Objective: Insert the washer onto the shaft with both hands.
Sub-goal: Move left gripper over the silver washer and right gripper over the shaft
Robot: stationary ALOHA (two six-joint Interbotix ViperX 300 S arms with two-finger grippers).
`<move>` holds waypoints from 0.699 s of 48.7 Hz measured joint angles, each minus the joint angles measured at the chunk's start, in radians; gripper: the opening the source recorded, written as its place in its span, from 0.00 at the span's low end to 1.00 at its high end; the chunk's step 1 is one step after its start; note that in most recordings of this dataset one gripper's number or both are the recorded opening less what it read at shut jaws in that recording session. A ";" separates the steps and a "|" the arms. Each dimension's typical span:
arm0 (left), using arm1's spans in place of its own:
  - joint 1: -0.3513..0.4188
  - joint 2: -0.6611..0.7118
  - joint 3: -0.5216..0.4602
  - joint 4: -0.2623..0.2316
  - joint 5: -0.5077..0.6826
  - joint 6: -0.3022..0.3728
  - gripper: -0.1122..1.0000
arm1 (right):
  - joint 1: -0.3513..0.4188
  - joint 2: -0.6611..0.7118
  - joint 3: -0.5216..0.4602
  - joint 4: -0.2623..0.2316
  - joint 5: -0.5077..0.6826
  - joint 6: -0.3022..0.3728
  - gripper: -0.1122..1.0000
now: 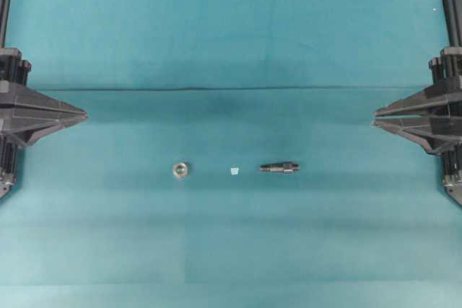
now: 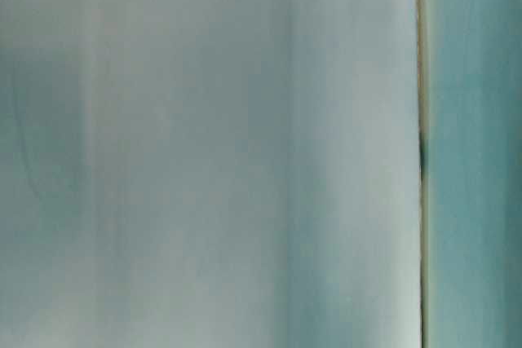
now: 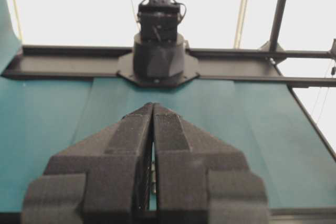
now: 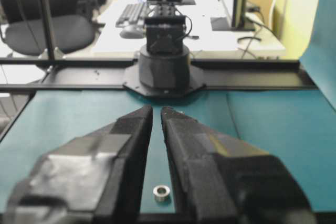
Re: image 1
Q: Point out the dark metal stepped shaft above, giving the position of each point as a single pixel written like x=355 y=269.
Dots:
x=281 y=167

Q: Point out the black right frame rail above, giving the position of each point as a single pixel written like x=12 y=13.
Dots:
x=452 y=9

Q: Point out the black left frame rail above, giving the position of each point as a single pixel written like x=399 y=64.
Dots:
x=4 y=13

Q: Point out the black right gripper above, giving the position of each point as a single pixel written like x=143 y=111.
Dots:
x=436 y=135

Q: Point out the black frame rail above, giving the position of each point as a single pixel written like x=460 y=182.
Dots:
x=4 y=13
x=452 y=9

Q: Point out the teal table cloth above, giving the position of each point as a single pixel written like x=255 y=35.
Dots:
x=137 y=207

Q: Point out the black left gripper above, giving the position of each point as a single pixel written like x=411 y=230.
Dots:
x=15 y=94

